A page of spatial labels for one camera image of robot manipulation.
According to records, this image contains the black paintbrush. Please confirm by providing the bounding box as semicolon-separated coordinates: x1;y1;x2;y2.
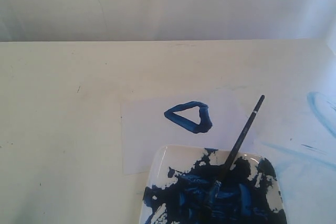
202;94;266;210

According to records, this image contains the white paper sheet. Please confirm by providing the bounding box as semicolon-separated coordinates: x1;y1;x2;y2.
121;89;259;175

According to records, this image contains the white plate with blue paint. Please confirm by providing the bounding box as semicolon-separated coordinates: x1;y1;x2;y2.
139;145;287;223

